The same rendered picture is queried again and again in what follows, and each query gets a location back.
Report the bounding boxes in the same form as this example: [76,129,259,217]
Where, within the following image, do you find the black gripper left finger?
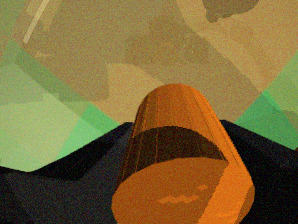
[0,123,134,224]

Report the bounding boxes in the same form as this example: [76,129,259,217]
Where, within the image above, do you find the orange knob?
[110,83,255,224]

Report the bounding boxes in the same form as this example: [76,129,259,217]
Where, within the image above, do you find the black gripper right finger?
[220,119,298,224]

